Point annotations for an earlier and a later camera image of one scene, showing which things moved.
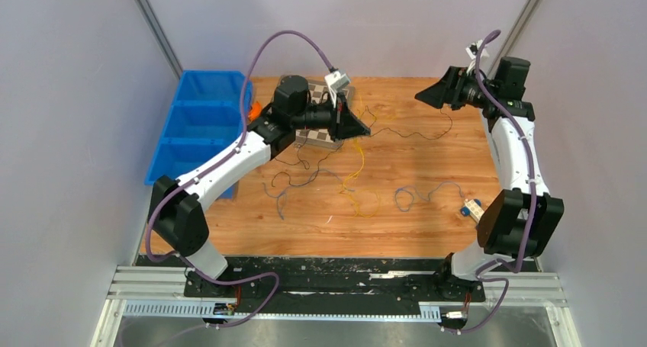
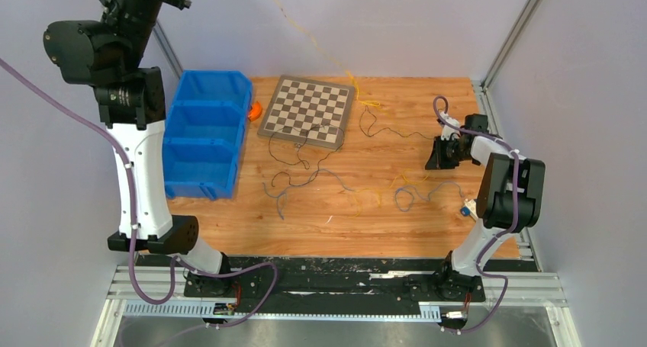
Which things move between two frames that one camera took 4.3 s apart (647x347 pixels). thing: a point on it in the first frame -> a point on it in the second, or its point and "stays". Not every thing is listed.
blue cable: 417,193 stays
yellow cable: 356,174 -> 294,27
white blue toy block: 472,207 stays
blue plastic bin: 205,119 stays
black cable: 410,135 stays
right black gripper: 447,91 -> 437,160
